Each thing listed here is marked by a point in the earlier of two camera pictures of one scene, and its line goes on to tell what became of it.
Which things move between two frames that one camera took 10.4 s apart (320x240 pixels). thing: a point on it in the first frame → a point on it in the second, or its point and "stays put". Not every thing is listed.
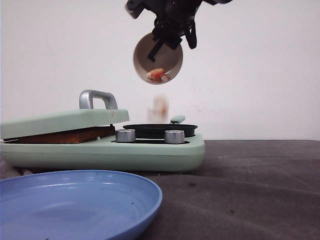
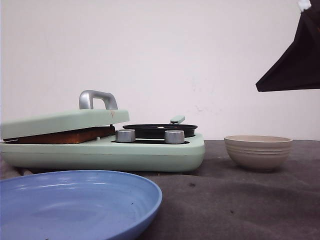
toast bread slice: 74,137 stays put
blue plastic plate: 75,205 stays put
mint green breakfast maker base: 146,156 stays put
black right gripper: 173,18 → 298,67
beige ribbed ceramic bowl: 169,59 → 258,153
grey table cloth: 244,190 stays put
